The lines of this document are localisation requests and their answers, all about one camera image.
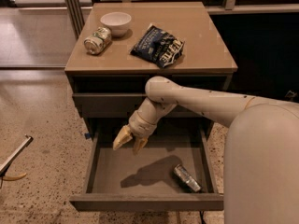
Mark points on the green white soda can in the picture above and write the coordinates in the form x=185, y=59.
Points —
x=98, y=41

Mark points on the metal window frame post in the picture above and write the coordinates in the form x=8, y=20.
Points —
x=76, y=16

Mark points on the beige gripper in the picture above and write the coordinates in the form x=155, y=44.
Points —
x=141, y=127

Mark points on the dark blue chip bag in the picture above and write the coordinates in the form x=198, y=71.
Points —
x=158, y=46

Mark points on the white ceramic bowl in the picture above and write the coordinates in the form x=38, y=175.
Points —
x=117, y=22

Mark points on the open grey middle drawer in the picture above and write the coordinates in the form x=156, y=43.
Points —
x=119, y=180

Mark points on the closed grey top drawer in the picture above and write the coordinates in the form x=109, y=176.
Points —
x=107, y=105

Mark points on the metal bar with yellow hook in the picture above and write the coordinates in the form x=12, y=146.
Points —
x=6, y=164

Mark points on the grey drawer cabinet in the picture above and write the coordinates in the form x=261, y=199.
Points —
x=205, y=62

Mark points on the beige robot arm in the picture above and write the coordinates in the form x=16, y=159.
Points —
x=261, y=156

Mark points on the blue silver redbull can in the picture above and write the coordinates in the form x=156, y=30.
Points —
x=186, y=178

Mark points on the blue tape piece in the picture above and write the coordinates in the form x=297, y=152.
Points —
x=87, y=136

